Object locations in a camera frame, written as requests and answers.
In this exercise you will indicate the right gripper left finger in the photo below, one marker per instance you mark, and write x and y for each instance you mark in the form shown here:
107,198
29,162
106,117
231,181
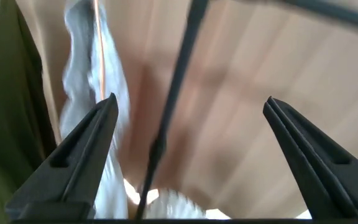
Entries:
73,177

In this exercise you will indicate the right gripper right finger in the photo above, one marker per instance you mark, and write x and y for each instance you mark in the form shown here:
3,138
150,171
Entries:
331,180

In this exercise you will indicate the green long-sleeved shirt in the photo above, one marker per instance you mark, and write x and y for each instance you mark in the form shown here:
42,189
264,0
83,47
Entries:
8,109

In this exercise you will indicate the pale grey garment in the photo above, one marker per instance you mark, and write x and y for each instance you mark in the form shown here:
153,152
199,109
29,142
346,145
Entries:
79,77

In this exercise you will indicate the pink clothes hanger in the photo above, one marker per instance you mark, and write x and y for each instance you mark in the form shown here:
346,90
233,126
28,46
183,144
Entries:
99,46

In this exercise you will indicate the white laundry basket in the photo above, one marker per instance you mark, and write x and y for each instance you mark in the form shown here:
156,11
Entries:
172,205

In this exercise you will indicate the black clothes rack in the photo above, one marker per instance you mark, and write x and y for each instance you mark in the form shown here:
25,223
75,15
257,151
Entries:
179,77

